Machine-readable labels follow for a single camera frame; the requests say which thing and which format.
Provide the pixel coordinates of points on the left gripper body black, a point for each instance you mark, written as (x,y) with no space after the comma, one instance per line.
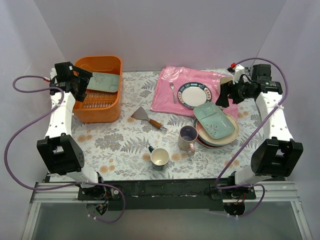
(80,81)

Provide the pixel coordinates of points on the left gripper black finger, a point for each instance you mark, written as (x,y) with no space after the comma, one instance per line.
(82,75)
(80,92)

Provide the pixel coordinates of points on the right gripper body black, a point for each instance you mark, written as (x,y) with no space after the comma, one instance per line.
(230,90)

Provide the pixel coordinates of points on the mint divided tray red berries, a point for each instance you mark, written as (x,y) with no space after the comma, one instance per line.
(104,82)

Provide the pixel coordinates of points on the pink cream round plate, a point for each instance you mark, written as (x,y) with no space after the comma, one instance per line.
(230,137)

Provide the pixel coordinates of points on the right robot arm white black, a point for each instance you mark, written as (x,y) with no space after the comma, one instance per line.
(279,153)

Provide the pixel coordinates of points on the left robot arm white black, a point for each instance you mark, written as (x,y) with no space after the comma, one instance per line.
(59,151)

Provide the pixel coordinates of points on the orange plastic dish bin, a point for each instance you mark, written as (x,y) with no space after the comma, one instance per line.
(99,106)

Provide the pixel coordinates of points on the cream mug dark rim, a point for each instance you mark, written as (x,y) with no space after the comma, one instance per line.
(225,81)

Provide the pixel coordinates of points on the stack of coloured plates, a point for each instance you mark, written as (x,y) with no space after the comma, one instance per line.
(207,143)

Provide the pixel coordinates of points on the round plate dark green rim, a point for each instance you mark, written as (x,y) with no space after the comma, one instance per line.
(194,94)

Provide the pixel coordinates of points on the small silver spoon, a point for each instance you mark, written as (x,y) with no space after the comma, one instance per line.
(173,92)

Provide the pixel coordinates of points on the floral table mat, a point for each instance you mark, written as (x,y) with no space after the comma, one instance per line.
(119,150)

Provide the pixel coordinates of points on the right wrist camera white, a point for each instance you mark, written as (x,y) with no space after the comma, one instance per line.
(237,70)

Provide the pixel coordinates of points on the iridescent mug pink handle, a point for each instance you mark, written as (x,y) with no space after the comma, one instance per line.
(187,138)

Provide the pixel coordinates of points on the metal scraper wooden handle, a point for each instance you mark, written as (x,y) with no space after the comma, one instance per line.
(140,114)

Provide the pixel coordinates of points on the cream cup teal handle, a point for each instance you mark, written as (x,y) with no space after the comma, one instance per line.
(159,158)

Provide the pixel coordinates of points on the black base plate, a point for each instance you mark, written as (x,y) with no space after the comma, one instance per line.
(201,193)

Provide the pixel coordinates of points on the aluminium frame rail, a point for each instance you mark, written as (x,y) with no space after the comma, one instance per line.
(275,191)

